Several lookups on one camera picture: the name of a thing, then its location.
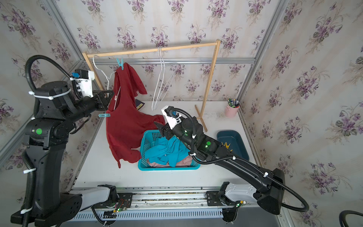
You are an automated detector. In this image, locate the teal t-shirt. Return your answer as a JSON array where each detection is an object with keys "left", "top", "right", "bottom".
[{"left": 144, "top": 137, "right": 192, "bottom": 167}]

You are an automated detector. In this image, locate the white hanger of red shirt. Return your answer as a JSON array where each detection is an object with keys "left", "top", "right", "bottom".
[{"left": 92, "top": 55, "right": 121, "bottom": 110}]

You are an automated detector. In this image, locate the pink t-shirt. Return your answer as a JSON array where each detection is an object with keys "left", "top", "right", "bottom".
[{"left": 147, "top": 155, "right": 193, "bottom": 168}]

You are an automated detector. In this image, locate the white hanger of teal shirt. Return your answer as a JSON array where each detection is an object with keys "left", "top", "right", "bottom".
[{"left": 152, "top": 46, "right": 175, "bottom": 110}]

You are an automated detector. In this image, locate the dark red t-shirt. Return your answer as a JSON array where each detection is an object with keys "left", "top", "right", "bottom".
[{"left": 106, "top": 63, "right": 165, "bottom": 168}]

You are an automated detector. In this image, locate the yellow clothespin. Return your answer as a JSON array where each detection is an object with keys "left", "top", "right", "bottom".
[{"left": 223, "top": 142, "right": 233, "bottom": 152}]

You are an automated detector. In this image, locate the white wire hanger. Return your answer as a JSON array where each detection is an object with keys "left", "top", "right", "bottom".
[{"left": 151, "top": 46, "right": 163, "bottom": 111}]

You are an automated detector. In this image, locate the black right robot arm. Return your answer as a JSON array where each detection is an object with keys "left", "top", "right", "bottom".
[{"left": 155, "top": 106, "right": 309, "bottom": 215}]

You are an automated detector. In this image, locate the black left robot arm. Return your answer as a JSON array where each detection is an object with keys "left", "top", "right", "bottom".
[{"left": 10, "top": 55, "right": 119, "bottom": 227}]

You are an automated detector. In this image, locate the teal perforated plastic basket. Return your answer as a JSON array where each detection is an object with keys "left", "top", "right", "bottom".
[{"left": 138, "top": 130, "right": 200, "bottom": 171}]

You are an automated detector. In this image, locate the dark cover notebook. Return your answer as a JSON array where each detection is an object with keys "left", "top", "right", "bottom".
[{"left": 135, "top": 99, "right": 145, "bottom": 111}]

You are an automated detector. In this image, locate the wooden clothes rack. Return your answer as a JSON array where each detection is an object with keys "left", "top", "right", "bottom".
[{"left": 82, "top": 39, "right": 221, "bottom": 130}]

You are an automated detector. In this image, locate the dark teal plastic tub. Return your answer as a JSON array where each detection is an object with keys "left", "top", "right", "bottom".
[{"left": 217, "top": 130, "right": 250, "bottom": 161}]

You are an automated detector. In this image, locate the pink pen cup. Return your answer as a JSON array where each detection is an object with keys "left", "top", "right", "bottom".
[{"left": 225, "top": 98, "right": 240, "bottom": 118}]

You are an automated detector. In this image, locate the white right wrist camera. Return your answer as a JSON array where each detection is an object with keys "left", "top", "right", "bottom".
[{"left": 161, "top": 106, "right": 182, "bottom": 130}]

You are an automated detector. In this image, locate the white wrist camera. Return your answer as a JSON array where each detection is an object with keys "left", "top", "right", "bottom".
[
  {"left": 161, "top": 106, "right": 182, "bottom": 130},
  {"left": 70, "top": 69, "right": 95, "bottom": 100}
]

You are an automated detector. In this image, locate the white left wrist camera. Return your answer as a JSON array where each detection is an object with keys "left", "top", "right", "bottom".
[{"left": 70, "top": 69, "right": 95, "bottom": 100}]

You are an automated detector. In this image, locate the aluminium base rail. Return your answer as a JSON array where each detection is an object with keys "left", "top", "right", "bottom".
[{"left": 65, "top": 185, "right": 287, "bottom": 222}]

